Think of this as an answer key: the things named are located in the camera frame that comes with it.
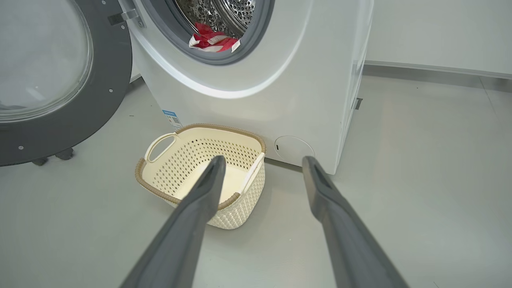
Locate white front-load washing machine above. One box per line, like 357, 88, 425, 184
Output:
118, 0, 374, 175

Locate metal door hinge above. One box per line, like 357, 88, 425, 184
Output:
107, 9, 145, 28

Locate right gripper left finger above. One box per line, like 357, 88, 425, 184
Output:
120, 155, 227, 288

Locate round glass washing machine door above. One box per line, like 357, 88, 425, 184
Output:
0, 0, 133, 167

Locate grey rubber door gasket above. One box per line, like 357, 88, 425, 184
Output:
134, 0, 276, 66

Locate round white filter cover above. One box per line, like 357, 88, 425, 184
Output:
274, 136, 315, 162

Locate white partition panel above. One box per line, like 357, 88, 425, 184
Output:
365, 0, 512, 78

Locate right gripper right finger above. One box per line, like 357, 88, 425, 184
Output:
302, 156, 408, 288

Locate blue energy label sticker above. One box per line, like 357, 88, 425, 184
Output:
162, 110, 184, 132

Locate red basketball jersey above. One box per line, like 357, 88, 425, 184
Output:
189, 22, 242, 53

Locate perforated steel washer drum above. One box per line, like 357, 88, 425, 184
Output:
174, 0, 256, 40

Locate cream perforated laundry basket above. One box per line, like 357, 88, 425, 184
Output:
135, 123, 267, 230

